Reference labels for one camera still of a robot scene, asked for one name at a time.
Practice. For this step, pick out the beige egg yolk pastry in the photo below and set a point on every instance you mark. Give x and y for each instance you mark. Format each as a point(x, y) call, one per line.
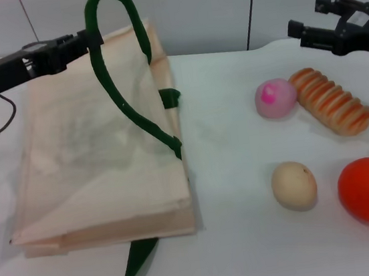
point(293, 187)

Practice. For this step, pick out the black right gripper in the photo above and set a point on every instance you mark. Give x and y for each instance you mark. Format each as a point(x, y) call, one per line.
point(363, 32)

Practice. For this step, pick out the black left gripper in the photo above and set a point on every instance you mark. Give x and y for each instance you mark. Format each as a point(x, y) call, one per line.
point(11, 70)

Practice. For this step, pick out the orange striped bread loaf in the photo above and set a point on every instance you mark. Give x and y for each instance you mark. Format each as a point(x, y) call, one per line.
point(331, 103)

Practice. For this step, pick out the pink peach toy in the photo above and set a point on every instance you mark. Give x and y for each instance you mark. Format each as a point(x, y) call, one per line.
point(275, 98)

